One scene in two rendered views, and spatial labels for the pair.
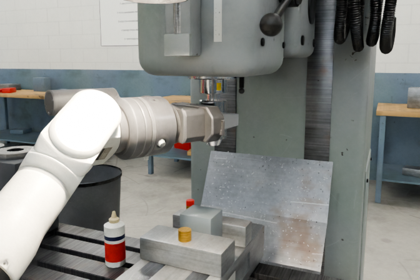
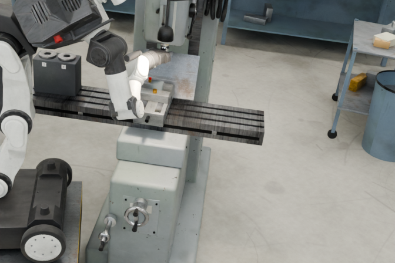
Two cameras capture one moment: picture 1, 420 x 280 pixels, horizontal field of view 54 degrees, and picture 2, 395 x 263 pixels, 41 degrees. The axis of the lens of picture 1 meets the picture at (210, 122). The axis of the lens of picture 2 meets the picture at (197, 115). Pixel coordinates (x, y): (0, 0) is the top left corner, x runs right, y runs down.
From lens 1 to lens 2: 200 cm
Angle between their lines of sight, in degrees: 28
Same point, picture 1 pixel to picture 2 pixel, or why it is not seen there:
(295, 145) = (184, 48)
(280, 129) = not seen: hidden behind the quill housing
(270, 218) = (173, 79)
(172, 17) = not seen: hidden behind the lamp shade
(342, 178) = (203, 62)
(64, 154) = (141, 76)
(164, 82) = not seen: outside the picture
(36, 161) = (135, 78)
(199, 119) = (163, 57)
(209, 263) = (164, 99)
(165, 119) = (156, 60)
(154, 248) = (144, 95)
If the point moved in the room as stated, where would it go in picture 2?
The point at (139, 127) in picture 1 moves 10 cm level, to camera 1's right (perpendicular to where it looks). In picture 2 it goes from (151, 64) to (171, 63)
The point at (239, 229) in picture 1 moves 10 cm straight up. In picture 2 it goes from (169, 87) to (171, 70)
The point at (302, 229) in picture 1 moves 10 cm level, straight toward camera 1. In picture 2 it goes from (186, 84) to (187, 92)
